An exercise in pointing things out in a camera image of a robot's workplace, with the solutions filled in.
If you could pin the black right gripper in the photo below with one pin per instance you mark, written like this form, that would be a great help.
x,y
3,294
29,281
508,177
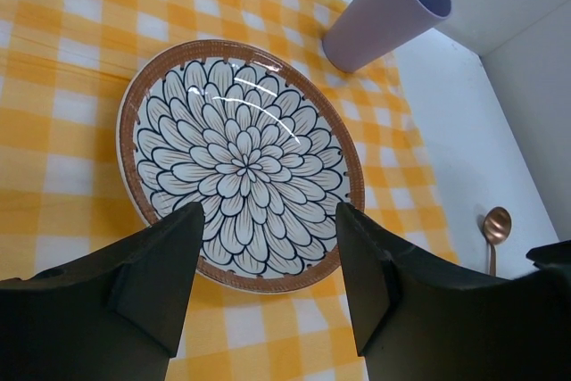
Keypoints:
x,y
552,256

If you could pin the patterned ceramic plate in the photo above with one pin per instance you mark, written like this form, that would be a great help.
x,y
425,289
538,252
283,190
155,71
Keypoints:
x,y
257,145

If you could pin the lavender plastic cup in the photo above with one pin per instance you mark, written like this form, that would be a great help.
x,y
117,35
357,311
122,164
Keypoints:
x,y
369,29

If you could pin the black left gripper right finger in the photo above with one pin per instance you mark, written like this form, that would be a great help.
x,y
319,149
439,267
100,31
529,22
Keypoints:
x,y
416,316

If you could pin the copper long-handled spoon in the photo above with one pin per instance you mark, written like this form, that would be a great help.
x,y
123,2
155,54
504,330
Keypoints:
x,y
496,227

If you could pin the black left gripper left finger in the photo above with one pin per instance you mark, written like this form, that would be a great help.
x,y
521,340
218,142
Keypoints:
x,y
111,300

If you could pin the yellow white checkered cloth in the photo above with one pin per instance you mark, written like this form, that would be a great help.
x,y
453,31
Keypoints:
x,y
64,67

